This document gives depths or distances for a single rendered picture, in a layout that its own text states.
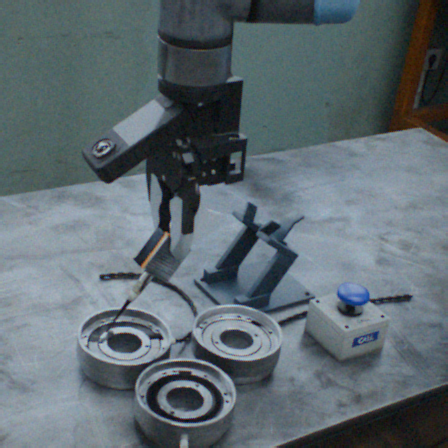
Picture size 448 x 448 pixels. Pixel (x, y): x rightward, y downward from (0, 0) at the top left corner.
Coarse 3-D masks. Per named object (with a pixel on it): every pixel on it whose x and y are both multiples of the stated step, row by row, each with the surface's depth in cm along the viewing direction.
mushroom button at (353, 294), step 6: (342, 288) 108; (348, 288) 108; (354, 288) 108; (360, 288) 108; (342, 294) 107; (348, 294) 107; (354, 294) 107; (360, 294) 107; (366, 294) 107; (342, 300) 107; (348, 300) 106; (354, 300) 106; (360, 300) 106; (366, 300) 107; (348, 306) 108; (354, 306) 108
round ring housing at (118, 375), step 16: (96, 320) 103; (128, 320) 104; (144, 320) 105; (160, 320) 103; (80, 336) 99; (112, 336) 102; (128, 336) 103; (144, 336) 102; (80, 352) 98; (112, 352) 99; (128, 352) 104; (144, 352) 100; (160, 352) 98; (96, 368) 97; (112, 368) 96; (128, 368) 96; (144, 368) 97; (112, 384) 98; (128, 384) 98
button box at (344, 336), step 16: (320, 304) 109; (336, 304) 110; (368, 304) 111; (320, 320) 109; (336, 320) 107; (352, 320) 107; (368, 320) 108; (384, 320) 108; (320, 336) 109; (336, 336) 107; (352, 336) 106; (368, 336) 108; (384, 336) 110; (336, 352) 107; (352, 352) 108; (368, 352) 109
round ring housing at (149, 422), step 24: (168, 360) 97; (192, 360) 98; (144, 384) 95; (168, 384) 95; (192, 384) 96; (216, 384) 96; (144, 408) 90; (168, 408) 92; (192, 408) 97; (144, 432) 93; (168, 432) 89; (192, 432) 89; (216, 432) 91
